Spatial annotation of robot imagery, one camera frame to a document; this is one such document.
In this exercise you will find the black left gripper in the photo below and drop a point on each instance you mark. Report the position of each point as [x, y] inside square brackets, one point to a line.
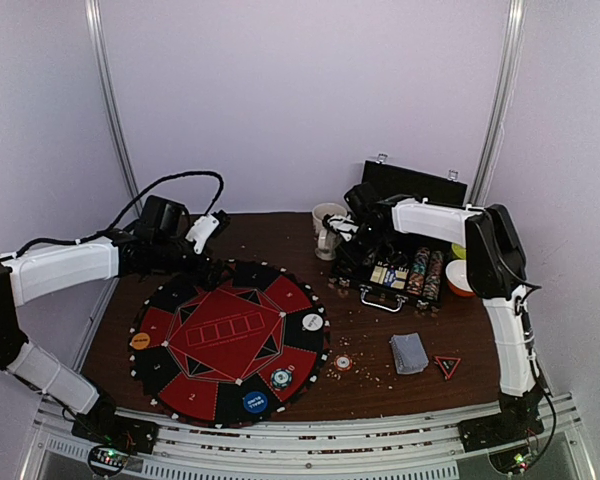
[211, 279]

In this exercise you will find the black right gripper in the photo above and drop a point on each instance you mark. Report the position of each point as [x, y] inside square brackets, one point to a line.
[353, 248]

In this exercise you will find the orange big blind button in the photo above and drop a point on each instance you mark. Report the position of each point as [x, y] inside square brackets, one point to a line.
[140, 341]

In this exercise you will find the white dealer button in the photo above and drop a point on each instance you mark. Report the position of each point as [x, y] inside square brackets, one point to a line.
[312, 322]

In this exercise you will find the grey playing card deck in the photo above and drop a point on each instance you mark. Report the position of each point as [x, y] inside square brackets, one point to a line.
[409, 354]

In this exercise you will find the green white chip stack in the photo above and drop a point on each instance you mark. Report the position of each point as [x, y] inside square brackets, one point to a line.
[281, 378]

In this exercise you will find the orange white chip stack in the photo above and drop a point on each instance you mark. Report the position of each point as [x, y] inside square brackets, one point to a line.
[343, 362]

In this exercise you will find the blue small blind button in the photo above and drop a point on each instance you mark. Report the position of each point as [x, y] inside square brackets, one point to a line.
[255, 402]

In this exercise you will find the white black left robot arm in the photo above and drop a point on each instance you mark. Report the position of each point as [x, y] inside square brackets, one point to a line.
[45, 271]

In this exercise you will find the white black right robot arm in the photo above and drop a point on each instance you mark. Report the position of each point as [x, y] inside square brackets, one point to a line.
[495, 269]

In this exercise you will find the blue card box in case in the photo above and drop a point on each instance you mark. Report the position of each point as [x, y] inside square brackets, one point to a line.
[395, 277]

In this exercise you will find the black poker chip case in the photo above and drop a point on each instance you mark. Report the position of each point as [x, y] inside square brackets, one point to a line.
[394, 184]

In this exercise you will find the cream ceramic mug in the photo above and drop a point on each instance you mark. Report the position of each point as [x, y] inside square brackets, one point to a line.
[326, 240]

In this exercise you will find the poker chip row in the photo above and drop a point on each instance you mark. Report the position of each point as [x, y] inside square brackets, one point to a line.
[415, 283]
[433, 276]

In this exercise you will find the poker chip row far right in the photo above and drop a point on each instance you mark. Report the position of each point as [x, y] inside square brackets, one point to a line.
[433, 276]

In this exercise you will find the round red black poker mat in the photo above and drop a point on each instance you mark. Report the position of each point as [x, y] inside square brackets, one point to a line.
[209, 348]

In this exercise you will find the green plastic bowl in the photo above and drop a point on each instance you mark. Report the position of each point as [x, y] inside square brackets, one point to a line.
[458, 251]

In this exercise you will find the white orange bowl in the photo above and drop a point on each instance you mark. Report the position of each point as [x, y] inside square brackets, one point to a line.
[457, 278]

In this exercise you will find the black red triangular token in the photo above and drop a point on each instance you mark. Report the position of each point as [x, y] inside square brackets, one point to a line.
[448, 365]

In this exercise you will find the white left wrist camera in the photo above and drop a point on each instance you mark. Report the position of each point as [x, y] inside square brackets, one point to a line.
[206, 227]

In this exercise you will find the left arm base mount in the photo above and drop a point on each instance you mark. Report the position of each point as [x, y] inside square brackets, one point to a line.
[102, 424]

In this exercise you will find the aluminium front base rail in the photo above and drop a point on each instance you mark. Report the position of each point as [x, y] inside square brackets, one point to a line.
[419, 446]

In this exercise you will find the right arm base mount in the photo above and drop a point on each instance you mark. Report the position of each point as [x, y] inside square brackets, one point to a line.
[498, 429]

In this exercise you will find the right aluminium frame post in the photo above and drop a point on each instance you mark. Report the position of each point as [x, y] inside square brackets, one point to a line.
[504, 90]

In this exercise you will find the aluminium corner frame post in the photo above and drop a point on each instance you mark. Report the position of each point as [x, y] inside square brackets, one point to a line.
[96, 32]

